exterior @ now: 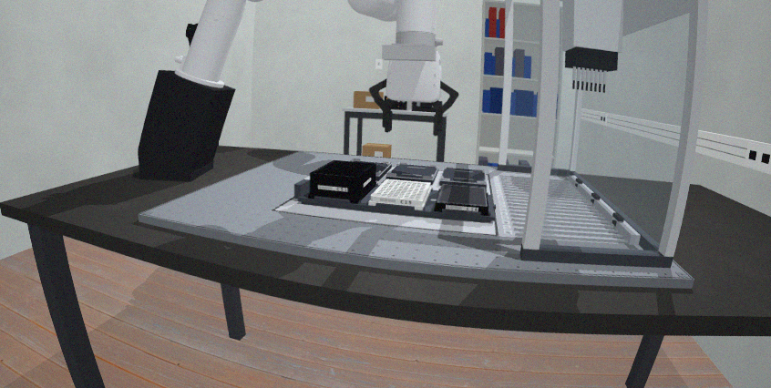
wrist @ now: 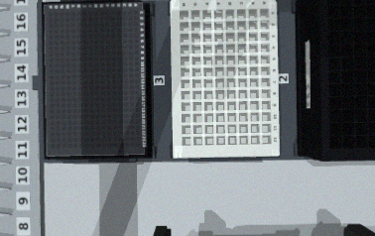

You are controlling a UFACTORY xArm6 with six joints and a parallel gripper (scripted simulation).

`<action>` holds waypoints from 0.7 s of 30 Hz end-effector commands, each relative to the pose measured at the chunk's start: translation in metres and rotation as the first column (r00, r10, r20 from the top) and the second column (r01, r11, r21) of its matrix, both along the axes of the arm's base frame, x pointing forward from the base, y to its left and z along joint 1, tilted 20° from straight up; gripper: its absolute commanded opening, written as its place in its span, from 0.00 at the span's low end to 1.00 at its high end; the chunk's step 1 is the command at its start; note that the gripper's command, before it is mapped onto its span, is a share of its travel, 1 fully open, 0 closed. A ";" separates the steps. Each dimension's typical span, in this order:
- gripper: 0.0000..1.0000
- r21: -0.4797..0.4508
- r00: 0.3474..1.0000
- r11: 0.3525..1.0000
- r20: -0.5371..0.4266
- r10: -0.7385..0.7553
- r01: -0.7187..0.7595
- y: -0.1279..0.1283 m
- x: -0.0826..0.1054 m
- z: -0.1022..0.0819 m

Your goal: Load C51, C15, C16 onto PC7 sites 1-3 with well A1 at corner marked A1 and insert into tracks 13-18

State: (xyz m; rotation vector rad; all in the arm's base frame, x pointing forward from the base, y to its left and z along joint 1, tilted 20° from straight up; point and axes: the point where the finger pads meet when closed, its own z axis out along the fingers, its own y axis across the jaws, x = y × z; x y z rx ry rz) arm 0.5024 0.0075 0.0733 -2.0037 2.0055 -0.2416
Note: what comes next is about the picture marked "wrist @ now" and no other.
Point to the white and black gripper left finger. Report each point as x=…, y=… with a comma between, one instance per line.
x=162, y=231

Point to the white well plate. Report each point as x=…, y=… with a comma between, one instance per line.
x=205, y=97

